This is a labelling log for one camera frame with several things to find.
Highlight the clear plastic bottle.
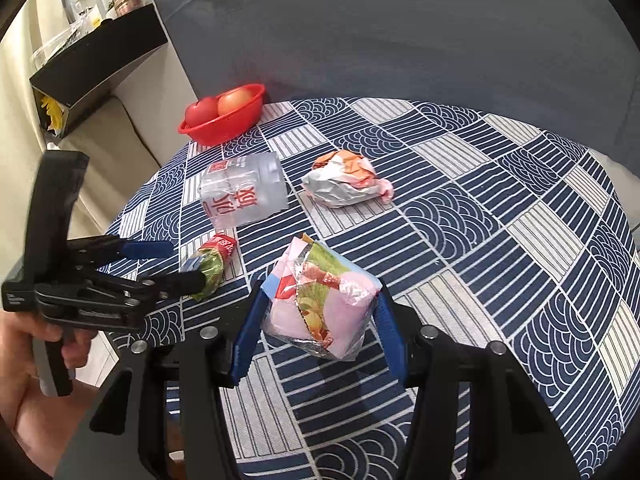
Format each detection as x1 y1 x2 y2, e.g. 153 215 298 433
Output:
199 154 290 229

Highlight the orange red apple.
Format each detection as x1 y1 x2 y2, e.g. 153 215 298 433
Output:
217 89 258 115

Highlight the grey backdrop cloth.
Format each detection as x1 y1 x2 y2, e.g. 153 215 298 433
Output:
142 0 636 181

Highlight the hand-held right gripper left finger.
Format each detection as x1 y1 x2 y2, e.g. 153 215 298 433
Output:
52 280 266 480

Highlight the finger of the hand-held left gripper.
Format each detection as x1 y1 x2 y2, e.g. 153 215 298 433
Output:
67 236 174 267
92 269 207 306

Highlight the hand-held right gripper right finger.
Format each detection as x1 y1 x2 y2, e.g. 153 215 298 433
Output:
375 280 586 480

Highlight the blue white patterned tablecloth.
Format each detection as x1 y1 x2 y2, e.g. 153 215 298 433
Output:
92 97 638 480

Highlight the foil snack packet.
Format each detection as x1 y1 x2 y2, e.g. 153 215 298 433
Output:
260 237 383 361

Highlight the person's left hand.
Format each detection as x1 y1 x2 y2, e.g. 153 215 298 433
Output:
0 310 96 391

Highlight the red plastic basket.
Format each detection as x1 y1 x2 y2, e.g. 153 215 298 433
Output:
179 83 266 146

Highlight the green snack wrapper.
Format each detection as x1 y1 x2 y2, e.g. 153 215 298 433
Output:
181 232 237 302

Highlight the person's left forearm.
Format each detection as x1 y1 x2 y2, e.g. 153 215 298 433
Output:
0 380 123 478

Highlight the black wall shelf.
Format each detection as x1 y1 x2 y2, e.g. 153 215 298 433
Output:
29 4 169 133

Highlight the crumpled paper wrapper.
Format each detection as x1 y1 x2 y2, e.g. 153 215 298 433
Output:
301 150 396 208

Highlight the clear plastic container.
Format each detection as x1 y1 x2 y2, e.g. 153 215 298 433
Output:
32 22 96 68

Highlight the cream curtain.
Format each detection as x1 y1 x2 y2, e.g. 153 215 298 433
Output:
0 25 51 171

